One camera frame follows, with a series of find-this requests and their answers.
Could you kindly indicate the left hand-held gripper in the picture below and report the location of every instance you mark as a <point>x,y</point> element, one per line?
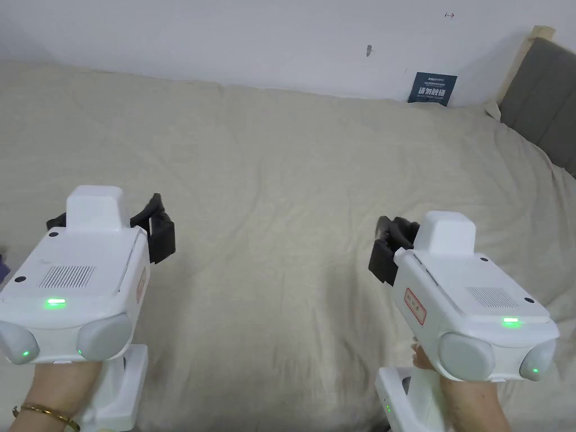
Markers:
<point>85,265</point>

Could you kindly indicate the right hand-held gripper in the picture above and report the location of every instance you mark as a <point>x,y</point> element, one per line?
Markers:
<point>468,306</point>

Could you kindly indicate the person's left hand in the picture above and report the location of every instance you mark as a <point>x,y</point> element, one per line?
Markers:
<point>63,384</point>

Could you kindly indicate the person's right hand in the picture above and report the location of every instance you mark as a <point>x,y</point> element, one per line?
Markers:
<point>463,405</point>

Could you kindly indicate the purple cloth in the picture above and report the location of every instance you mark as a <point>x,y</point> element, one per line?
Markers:
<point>3,270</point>

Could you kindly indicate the bed with beige sheet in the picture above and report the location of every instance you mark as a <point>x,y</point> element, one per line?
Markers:
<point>279,189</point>

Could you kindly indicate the dark blue printed card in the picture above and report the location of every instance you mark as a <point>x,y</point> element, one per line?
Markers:
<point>432,87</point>

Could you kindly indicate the grey padded headboard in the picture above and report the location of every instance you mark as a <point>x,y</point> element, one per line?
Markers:
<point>540,94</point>

